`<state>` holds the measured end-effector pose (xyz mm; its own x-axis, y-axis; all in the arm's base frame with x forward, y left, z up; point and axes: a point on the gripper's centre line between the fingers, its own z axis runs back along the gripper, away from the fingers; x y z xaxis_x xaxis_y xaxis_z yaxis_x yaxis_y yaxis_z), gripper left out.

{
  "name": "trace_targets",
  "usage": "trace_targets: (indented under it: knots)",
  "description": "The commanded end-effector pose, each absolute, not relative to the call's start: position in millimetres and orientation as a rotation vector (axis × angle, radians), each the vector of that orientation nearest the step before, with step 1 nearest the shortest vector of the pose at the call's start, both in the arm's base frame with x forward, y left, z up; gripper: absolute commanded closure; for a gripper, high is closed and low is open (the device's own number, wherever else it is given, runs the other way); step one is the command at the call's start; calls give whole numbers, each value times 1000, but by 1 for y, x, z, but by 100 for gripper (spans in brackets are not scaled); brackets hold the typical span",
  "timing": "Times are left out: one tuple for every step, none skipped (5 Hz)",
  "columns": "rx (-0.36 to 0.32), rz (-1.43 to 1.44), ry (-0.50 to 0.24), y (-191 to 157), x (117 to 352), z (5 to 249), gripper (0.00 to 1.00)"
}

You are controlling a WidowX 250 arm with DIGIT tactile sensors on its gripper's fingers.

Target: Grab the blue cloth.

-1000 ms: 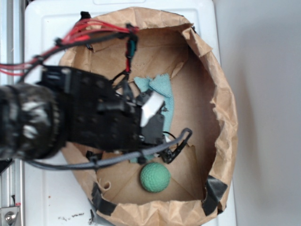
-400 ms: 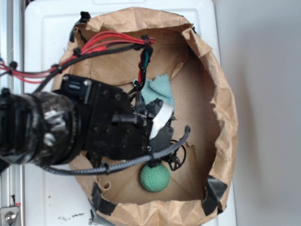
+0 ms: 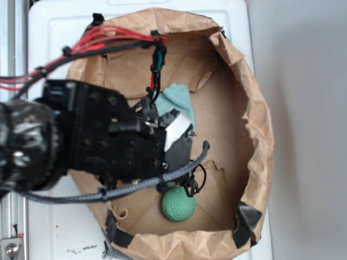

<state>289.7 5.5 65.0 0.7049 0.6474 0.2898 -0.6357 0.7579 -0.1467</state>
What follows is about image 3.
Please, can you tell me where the light blue cloth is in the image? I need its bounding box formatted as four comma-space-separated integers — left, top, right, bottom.
155, 82, 196, 132

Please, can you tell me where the aluminium frame rail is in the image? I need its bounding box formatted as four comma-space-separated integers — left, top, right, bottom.
0, 0, 29, 260

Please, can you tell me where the green dimpled ball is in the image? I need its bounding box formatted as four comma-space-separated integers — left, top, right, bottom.
161, 187, 197, 222

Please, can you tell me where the white plastic bin lid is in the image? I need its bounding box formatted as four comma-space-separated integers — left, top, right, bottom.
26, 0, 273, 260

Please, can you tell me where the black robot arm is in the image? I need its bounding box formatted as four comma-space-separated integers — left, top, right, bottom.
1, 80, 192, 192

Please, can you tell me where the brown paper bag tray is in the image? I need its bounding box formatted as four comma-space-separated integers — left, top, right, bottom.
65, 7, 275, 260

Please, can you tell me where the grey braided cable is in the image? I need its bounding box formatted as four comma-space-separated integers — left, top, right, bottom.
25, 140, 211, 204

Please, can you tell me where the red wire bundle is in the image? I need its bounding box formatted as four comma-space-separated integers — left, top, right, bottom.
0, 24, 169, 91

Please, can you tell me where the silver bracket with screw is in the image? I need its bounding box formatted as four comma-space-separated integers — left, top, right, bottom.
1, 238, 24, 260

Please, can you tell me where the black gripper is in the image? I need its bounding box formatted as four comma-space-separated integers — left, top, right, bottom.
35, 80, 192, 187

